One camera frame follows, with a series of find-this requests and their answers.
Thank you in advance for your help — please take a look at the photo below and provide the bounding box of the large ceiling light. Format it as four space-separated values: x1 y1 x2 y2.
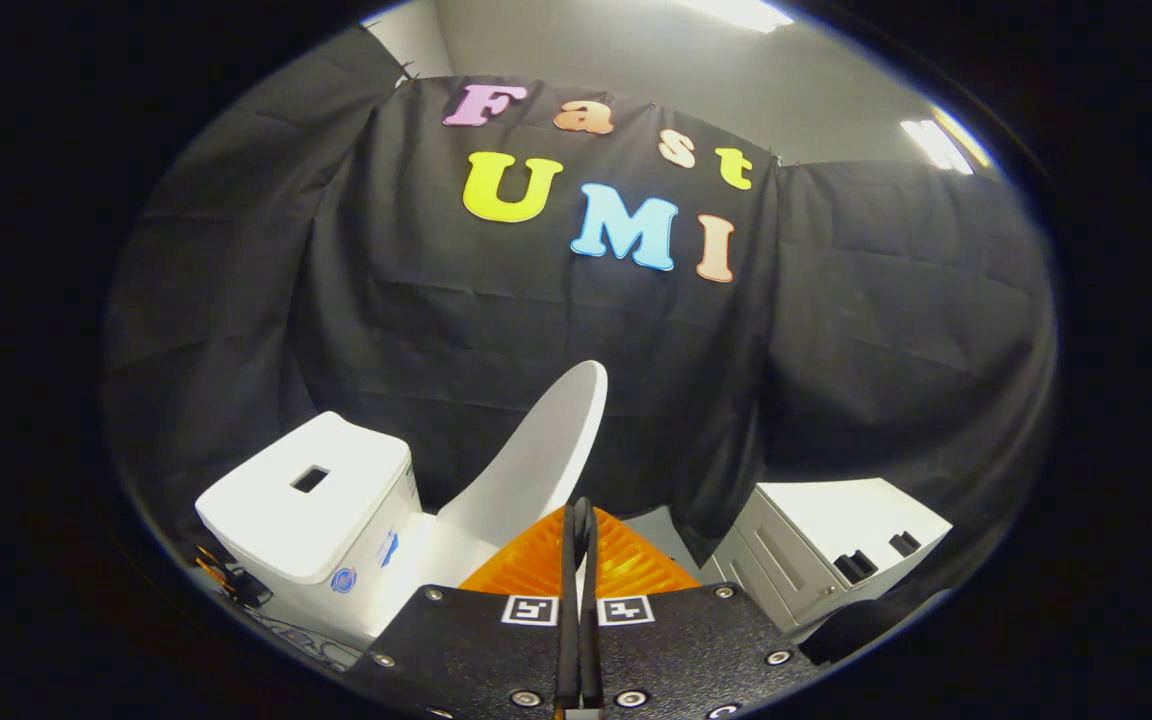
674 0 797 35

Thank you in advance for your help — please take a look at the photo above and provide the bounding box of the small ceiling light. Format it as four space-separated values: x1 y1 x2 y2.
900 117 977 177

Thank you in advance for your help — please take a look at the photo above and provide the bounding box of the white cabinet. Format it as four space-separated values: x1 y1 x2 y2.
701 478 954 637

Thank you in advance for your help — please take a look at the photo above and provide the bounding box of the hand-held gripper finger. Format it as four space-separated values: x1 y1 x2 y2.
346 503 578 720
582 505 829 720

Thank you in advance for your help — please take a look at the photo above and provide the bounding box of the white toilet lid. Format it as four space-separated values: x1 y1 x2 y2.
434 360 610 563

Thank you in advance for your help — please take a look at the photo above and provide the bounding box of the tangle of cables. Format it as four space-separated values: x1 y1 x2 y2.
194 545 362 669

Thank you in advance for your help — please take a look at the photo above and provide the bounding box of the black toilet lid handle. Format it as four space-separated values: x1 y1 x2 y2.
570 496 598 563

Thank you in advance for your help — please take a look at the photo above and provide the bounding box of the white toilet with tank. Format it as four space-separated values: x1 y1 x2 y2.
195 411 502 643

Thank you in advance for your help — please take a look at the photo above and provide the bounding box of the black backdrop cloth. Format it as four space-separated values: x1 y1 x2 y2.
101 25 1059 666

